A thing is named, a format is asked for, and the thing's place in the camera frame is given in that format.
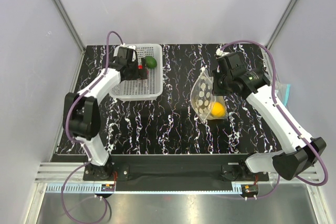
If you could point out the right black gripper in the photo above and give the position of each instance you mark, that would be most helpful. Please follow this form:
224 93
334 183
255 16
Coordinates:
216 91

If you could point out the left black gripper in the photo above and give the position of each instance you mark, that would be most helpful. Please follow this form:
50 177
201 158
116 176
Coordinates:
140 73

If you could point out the clear dotted zip bag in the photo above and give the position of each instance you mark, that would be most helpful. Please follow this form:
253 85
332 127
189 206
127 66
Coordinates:
202 98

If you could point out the yellow lemon fruit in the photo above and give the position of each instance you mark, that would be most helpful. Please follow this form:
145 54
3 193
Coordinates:
218 110

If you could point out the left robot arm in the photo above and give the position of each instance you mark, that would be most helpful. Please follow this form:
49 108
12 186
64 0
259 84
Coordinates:
81 119

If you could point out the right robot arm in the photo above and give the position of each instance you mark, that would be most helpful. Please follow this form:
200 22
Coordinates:
299 150

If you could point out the spare clear zip bags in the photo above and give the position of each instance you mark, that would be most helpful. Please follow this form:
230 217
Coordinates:
282 91

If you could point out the green lime fruit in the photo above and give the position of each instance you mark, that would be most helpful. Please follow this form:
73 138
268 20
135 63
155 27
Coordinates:
151 62

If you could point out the white perforated plastic basket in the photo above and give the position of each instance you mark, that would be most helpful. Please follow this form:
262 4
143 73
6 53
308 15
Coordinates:
142 90

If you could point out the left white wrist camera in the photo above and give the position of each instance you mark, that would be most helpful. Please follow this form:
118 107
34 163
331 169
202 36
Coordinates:
126 55

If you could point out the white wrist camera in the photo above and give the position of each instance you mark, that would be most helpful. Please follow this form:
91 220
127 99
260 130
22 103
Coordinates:
126 55
220 53

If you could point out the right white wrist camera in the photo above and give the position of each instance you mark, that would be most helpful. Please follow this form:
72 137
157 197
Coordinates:
220 53

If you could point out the left aluminium frame post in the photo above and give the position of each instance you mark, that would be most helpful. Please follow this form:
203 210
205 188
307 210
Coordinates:
69 24

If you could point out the aluminium frame post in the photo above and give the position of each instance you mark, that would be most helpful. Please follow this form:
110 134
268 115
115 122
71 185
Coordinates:
281 23
69 24

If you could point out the right aluminium frame post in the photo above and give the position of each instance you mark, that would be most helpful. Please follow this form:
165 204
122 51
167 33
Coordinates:
281 23

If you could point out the white slotted cable duct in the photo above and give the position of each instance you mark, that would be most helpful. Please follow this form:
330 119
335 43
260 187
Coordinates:
124 188

